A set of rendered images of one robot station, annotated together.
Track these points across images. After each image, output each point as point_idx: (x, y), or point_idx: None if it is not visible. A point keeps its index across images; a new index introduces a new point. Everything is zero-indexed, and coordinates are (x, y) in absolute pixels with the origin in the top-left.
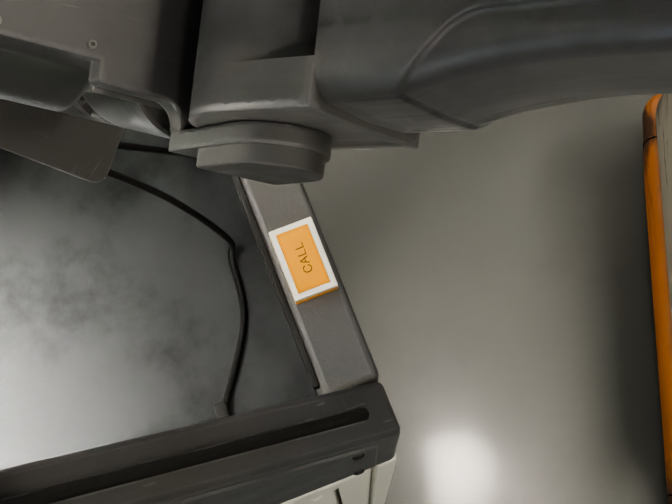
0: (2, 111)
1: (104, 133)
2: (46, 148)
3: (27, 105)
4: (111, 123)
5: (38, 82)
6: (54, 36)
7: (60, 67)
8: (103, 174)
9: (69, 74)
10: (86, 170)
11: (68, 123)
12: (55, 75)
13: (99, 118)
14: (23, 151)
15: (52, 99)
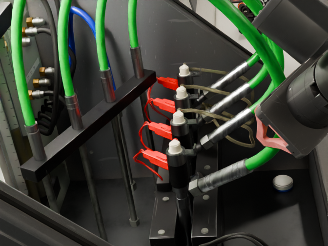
0: (275, 107)
1: (312, 137)
2: (286, 130)
3: (285, 111)
4: (323, 98)
5: (308, 31)
6: (323, 0)
7: (318, 27)
8: (306, 153)
9: (320, 31)
10: (299, 147)
11: (298, 126)
12: (315, 30)
13: (318, 95)
14: (277, 126)
15: (310, 44)
